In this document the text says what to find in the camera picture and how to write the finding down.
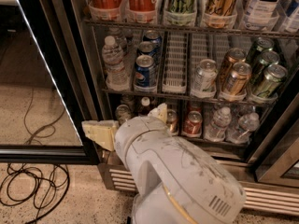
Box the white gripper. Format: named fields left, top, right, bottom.
left=81, top=102, right=171, bottom=170

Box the blue pepsi can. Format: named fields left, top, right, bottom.
left=135, top=55, right=156, bottom=88
left=136, top=41, right=157, bottom=59
left=143, top=30, right=163, bottom=50

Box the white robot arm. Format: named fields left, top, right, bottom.
left=82, top=103, right=246, bottom=224

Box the lower shelf silver can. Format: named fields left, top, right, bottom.
left=115, top=105, right=133, bottom=124

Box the lower shelf gold can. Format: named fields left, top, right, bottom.
left=166, top=109, right=178, bottom=133

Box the front red soda can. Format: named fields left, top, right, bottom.
left=183, top=111, right=202, bottom=135

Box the red soda can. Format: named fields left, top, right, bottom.
left=183, top=111, right=202, bottom=135
left=187, top=101, right=202, bottom=113

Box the empty white shelf tray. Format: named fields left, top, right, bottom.
left=162, top=32, right=188, bottom=94

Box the rear red soda can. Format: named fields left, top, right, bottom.
left=187, top=101, right=202, bottom=113

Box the white silver soda can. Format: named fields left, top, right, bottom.
left=193, top=59, right=218, bottom=92

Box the glass fridge door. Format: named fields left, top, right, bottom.
left=0, top=0, right=100, bottom=165

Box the front copper soda can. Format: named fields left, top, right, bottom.
left=222, top=62, right=252, bottom=95

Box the copper soda can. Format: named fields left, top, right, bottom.
left=222, top=62, right=252, bottom=95
left=219, top=48, right=247, bottom=82

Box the rear copper soda can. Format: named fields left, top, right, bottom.
left=219, top=48, right=247, bottom=82

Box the front green soda can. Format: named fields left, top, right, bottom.
left=252, top=64, right=288, bottom=98

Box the green soda can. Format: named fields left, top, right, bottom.
left=250, top=50, right=279, bottom=84
left=246, top=37, right=274, bottom=63
left=252, top=64, right=288, bottom=98

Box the steel fridge base grille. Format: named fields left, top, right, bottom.
left=98, top=150, right=299, bottom=216

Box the middle green soda can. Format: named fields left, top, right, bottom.
left=250, top=50, right=279, bottom=84

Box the rear green soda can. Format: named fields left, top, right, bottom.
left=246, top=37, right=274, bottom=63

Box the brown juice bottle white cap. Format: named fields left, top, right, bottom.
left=138, top=97, right=153, bottom=116

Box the front clear water bottle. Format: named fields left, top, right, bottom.
left=102, top=35, right=128, bottom=86

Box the clear water bottle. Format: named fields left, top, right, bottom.
left=102, top=35, right=128, bottom=86
left=108, top=27, right=128, bottom=53

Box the clear plastic storage bin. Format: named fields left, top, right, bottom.
left=130, top=194, right=141, bottom=224

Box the rear clear water bottle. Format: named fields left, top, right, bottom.
left=108, top=27, right=128, bottom=53

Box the lower left water bottle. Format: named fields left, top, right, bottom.
left=205, top=106, right=232, bottom=142

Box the lower right water bottle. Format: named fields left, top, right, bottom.
left=226, top=112, right=260, bottom=144

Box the white labelled drink carton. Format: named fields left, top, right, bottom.
left=245, top=0, right=278, bottom=18

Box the blue white drink carton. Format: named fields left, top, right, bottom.
left=279, top=0, right=299, bottom=33

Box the middle wire shelf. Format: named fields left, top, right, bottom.
left=102, top=89, right=277, bottom=106

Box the wire shelf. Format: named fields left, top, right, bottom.
left=84, top=19, right=299, bottom=39
left=102, top=89, right=277, bottom=106

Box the top wire shelf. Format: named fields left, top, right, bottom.
left=84, top=19, right=299, bottom=39

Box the black cable on floor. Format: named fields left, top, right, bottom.
left=0, top=87, right=71, bottom=224

